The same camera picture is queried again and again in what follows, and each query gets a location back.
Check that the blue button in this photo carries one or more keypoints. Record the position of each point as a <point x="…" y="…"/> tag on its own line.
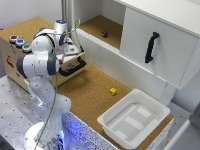
<point x="20" y="42"/>

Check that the red button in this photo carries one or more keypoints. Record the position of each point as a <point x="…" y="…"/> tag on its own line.
<point x="13" y="38"/>

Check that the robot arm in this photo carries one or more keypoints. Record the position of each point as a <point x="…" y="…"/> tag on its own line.
<point x="40" y="73"/>

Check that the white cabinet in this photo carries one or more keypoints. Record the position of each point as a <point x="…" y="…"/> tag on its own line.
<point x="160" y="10"/>

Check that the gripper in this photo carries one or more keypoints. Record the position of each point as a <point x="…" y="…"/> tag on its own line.
<point x="72" y="48"/>

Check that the purple block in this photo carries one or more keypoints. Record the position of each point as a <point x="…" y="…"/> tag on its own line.
<point x="105" y="34"/>

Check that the wooden drawer box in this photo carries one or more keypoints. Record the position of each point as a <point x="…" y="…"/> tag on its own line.
<point x="30" y="28"/>

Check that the green button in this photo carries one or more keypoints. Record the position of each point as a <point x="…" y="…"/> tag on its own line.
<point x="26" y="47"/>

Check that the white sliding door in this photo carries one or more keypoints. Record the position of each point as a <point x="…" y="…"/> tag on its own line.
<point x="173" y="50"/>

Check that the white plastic box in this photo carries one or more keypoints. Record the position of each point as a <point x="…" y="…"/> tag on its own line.
<point x="133" y="121"/>

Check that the yellow block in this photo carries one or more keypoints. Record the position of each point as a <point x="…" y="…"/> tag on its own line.
<point x="113" y="91"/>

